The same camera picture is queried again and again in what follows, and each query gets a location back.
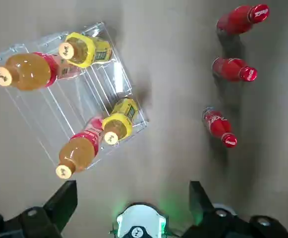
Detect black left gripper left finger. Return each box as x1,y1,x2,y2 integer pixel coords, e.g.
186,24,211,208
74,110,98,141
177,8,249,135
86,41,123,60
0,180,78,238

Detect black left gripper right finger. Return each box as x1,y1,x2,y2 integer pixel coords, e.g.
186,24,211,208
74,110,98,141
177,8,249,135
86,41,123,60
180,180,288,238

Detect red cola bottle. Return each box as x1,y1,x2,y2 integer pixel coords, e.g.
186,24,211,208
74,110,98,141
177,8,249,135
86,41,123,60
216,3,270,35
202,106,238,149
212,57,258,83

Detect clear acrylic bottle shelf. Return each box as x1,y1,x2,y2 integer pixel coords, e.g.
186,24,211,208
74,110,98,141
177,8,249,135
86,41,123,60
0,21,149,174

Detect orange tea bottle red label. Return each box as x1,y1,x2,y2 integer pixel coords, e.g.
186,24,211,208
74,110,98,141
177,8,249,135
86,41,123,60
0,51,82,92
55,116,105,179

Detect tea bottle yellow label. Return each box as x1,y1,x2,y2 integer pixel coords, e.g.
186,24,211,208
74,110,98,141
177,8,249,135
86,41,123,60
101,98,141,146
58,31,114,68

